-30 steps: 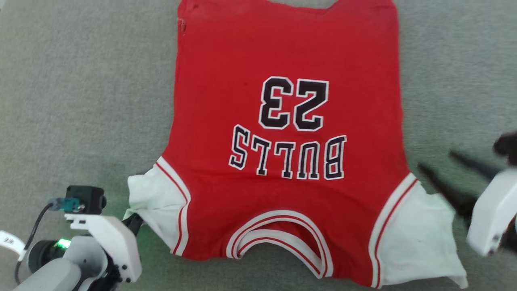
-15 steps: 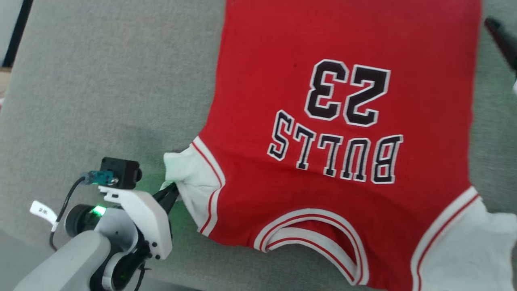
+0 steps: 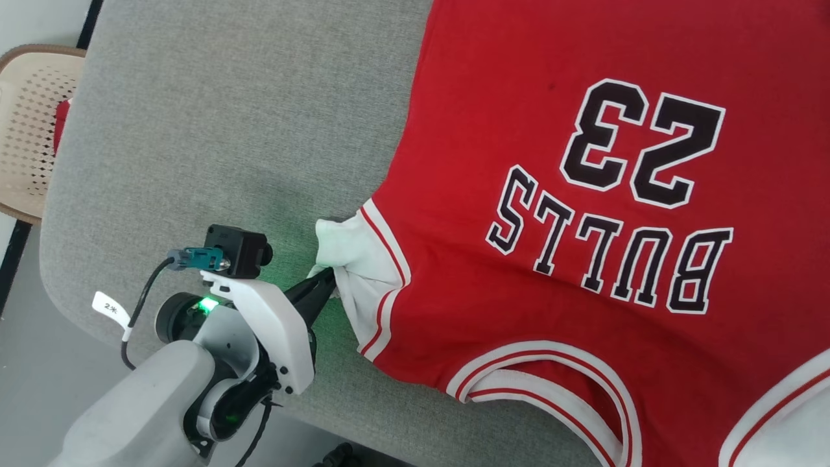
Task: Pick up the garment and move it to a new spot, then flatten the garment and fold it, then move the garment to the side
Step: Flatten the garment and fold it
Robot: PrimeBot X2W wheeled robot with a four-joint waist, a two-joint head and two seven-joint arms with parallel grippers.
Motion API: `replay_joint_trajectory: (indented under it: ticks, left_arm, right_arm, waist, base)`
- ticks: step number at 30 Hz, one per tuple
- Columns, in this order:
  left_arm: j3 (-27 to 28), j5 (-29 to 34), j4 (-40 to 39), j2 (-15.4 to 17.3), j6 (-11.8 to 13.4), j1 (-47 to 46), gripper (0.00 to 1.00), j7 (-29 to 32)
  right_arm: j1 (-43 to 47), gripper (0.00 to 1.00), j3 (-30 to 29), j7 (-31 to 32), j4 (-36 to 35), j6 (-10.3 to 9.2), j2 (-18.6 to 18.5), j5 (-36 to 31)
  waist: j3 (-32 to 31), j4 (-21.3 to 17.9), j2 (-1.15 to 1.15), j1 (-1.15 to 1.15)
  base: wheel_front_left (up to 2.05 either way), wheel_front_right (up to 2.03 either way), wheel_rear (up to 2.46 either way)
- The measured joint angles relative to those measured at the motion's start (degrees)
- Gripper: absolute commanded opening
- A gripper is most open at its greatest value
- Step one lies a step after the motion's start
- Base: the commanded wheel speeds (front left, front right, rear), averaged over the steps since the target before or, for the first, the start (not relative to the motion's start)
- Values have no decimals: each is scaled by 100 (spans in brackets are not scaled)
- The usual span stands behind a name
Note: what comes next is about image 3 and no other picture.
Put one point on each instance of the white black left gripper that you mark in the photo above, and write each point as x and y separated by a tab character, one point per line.
279	331

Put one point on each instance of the beige perforated laundry basket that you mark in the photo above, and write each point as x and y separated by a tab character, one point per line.
32	130

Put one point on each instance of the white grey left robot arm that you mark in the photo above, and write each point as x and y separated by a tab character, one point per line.
130	415

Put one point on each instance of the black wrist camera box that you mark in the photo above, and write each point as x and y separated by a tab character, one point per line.
237	250

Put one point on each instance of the red Bulls 23 jersey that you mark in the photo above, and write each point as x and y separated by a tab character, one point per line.
519	97

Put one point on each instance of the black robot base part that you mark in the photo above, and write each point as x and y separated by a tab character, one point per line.
340	456

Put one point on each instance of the grey fabric sofa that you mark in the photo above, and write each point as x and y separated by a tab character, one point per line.
227	130

